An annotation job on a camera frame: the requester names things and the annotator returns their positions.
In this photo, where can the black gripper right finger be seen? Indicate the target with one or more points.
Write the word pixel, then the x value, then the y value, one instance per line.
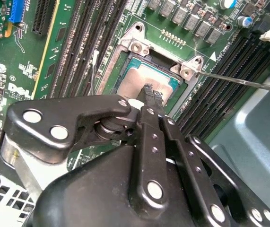
pixel 196 170

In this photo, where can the silver CPU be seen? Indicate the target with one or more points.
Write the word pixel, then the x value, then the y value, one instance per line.
pixel 137 80

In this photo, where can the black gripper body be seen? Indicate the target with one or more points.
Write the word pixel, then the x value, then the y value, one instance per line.
pixel 89 201

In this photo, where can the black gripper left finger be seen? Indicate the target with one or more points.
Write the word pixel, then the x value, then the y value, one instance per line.
pixel 45 118

